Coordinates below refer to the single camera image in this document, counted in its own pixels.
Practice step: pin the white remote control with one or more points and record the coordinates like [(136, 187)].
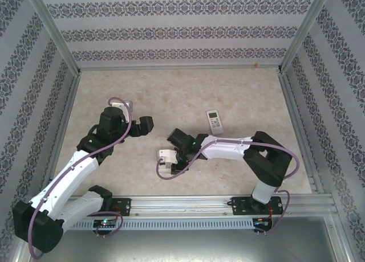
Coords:
[(214, 122)]

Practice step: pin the small circuit board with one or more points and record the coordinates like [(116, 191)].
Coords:
[(105, 223), (262, 221)]

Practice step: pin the aluminium side floor rail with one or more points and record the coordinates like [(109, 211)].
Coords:
[(61, 131), (300, 131)]

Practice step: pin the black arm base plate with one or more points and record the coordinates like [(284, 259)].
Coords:
[(241, 205), (122, 206)]

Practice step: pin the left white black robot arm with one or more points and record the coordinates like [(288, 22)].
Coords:
[(71, 176)]

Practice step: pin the aluminium back floor rail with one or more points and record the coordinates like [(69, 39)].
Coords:
[(176, 69)]

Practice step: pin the aluminium mounting rail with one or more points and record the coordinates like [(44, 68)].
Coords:
[(182, 205)]

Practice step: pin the grey metal sheet panel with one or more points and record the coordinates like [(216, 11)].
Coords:
[(185, 246)]

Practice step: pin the aluminium frame post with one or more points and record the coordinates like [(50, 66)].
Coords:
[(305, 31), (52, 31)]

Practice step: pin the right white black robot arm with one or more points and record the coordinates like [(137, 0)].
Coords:
[(228, 151)]

